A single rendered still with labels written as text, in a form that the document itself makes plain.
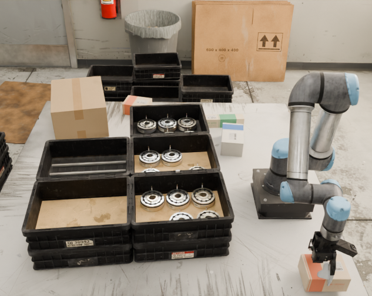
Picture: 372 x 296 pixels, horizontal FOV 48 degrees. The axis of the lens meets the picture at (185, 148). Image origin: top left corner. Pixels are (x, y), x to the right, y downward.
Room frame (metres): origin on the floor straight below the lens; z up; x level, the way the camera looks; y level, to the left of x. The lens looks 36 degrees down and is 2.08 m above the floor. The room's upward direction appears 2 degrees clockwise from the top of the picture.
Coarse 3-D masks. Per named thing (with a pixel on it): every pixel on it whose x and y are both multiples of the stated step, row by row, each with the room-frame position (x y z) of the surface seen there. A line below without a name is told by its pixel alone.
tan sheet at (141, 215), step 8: (216, 192) 1.42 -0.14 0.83; (136, 200) 1.35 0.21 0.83; (216, 200) 1.36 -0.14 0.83; (136, 208) 1.30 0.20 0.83; (168, 208) 1.30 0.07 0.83; (192, 208) 1.31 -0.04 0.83; (200, 208) 1.31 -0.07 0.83; (208, 208) 1.31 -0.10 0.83; (216, 208) 1.31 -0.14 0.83; (136, 216) 1.25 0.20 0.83; (144, 216) 1.25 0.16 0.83; (152, 216) 1.25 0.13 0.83; (160, 216) 1.25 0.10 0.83; (168, 216) 1.26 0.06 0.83; (192, 216) 1.26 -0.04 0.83
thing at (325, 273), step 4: (324, 264) 1.01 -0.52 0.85; (328, 264) 1.01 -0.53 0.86; (324, 268) 1.00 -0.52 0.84; (328, 268) 1.00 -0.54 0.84; (320, 272) 0.99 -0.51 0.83; (324, 272) 0.99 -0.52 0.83; (328, 272) 0.99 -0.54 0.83; (320, 276) 0.98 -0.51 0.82; (324, 276) 0.98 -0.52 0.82; (328, 276) 0.98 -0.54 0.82; (332, 276) 0.98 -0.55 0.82; (328, 280) 0.98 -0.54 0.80; (328, 284) 0.97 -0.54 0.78
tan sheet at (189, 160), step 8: (200, 152) 1.72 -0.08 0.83; (136, 160) 1.63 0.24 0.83; (160, 160) 1.64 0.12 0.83; (184, 160) 1.64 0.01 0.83; (192, 160) 1.64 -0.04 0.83; (200, 160) 1.65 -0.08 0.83; (208, 160) 1.65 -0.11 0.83; (136, 168) 1.57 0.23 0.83; (144, 168) 1.57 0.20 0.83; (152, 168) 1.58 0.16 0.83; (160, 168) 1.58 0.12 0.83; (168, 168) 1.58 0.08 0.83; (176, 168) 1.58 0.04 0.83; (184, 168) 1.58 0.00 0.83; (208, 168) 1.59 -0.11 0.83
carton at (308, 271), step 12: (300, 264) 1.08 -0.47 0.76; (312, 264) 1.05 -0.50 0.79; (336, 264) 1.06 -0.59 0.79; (300, 276) 1.06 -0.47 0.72; (312, 276) 1.00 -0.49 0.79; (336, 276) 1.00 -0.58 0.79; (348, 276) 1.00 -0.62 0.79; (312, 288) 0.99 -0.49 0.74; (324, 288) 0.99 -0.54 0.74; (336, 288) 0.99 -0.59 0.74
